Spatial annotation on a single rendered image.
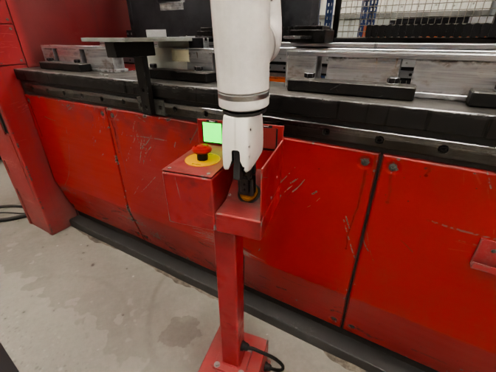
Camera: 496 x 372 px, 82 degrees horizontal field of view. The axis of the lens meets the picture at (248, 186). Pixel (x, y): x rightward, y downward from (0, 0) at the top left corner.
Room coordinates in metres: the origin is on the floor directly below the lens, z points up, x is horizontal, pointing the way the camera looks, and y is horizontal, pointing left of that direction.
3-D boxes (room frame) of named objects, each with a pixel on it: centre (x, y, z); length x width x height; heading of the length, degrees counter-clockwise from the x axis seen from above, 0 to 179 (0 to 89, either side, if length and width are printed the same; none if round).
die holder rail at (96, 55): (1.36, 0.73, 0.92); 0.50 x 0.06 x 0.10; 60
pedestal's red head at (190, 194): (0.53, 0.04, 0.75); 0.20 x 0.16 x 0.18; 71
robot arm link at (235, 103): (0.49, 0.01, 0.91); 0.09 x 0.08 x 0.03; 161
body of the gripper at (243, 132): (0.49, 0.01, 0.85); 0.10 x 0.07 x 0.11; 161
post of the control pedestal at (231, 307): (0.53, 0.04, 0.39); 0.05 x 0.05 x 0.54; 71
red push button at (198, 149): (0.54, 0.09, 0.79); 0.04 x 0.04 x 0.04
